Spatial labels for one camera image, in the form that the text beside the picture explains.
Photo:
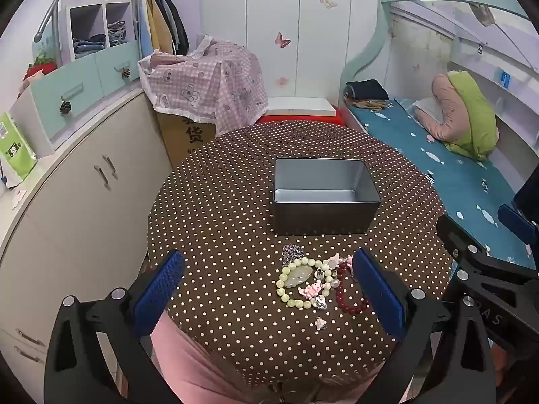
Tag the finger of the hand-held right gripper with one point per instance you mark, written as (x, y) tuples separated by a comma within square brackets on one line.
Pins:
[(516, 223), (452, 229)]

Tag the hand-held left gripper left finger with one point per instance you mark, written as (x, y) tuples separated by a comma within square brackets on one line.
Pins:
[(160, 290)]

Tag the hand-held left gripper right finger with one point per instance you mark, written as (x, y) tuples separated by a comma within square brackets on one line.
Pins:
[(379, 294)]

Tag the white shell coin charm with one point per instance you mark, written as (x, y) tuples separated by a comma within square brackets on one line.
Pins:
[(334, 261)]

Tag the grey metal tin box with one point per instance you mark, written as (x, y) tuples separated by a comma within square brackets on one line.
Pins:
[(320, 219)]

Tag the dark cloth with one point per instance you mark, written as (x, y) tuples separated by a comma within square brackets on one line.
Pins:
[(528, 195)]

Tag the teal printed bed sheet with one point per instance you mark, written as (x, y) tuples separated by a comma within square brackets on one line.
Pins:
[(454, 176)]

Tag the pink pants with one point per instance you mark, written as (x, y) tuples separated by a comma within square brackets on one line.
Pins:
[(189, 366)]

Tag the brown polka dot tablecloth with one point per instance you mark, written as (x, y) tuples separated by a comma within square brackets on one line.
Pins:
[(219, 202)]

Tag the beige cabinet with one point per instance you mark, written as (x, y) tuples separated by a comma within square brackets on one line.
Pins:
[(75, 219)]

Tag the pink quilt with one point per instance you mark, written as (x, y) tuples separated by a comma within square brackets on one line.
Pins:
[(450, 109)]

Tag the white pillow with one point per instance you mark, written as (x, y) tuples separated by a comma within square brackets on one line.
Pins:
[(427, 107)]

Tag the small blue box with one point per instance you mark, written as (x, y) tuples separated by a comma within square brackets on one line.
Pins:
[(504, 78)]

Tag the folded tan clothes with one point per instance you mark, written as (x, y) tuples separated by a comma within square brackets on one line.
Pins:
[(368, 104)]

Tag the cardboard box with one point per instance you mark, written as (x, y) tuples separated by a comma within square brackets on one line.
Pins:
[(185, 134)]

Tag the folded black clothes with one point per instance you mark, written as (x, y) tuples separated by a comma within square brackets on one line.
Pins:
[(366, 89)]

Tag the red stool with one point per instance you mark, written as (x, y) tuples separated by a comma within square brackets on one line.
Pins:
[(294, 119)]

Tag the white board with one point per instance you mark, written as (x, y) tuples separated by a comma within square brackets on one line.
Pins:
[(299, 105)]

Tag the mint green bunk bed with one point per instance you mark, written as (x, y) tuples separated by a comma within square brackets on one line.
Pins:
[(370, 46)]

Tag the green paper bag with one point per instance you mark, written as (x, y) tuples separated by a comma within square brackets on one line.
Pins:
[(14, 147)]

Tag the pine cone drawer ornament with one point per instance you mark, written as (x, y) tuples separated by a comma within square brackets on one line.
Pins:
[(65, 107), (125, 73)]

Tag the brown hanging pouch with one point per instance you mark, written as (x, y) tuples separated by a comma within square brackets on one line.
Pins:
[(483, 14)]

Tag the pink checkered cloth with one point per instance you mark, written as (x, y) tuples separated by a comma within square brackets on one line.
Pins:
[(202, 80)]

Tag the mint green drawer unit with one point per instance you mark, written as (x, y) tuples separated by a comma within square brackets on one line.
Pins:
[(80, 80)]

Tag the pink flower sticker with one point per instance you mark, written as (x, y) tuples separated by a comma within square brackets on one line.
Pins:
[(281, 80)]

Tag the red fabric item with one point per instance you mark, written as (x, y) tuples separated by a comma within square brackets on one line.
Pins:
[(42, 69)]

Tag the pink butterfly sticker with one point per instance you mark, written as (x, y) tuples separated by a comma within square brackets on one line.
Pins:
[(283, 40)]

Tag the folded dark blue jeans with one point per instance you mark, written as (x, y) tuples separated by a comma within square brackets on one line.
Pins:
[(88, 44)]

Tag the yellow butterfly sticker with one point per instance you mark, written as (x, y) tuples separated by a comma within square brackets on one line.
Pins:
[(328, 1)]

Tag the hanging black garment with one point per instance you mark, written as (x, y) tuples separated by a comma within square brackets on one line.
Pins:
[(180, 29)]

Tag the folded light blue jeans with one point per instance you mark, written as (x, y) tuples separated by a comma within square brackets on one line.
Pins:
[(116, 31)]

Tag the hanging yellow garment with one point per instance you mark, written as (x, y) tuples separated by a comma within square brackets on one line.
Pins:
[(158, 25)]

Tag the hanging blue garment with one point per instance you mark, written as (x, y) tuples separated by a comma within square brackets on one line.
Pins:
[(141, 25)]

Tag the hanging dark green garment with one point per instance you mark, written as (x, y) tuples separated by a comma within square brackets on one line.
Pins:
[(168, 17)]

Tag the white shelf unit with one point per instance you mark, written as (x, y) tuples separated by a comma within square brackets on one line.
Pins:
[(103, 6)]

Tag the white wardrobe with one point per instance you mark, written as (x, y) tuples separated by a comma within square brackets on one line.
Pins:
[(261, 8)]

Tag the grey metal handrail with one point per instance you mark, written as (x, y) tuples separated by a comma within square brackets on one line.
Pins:
[(52, 12)]

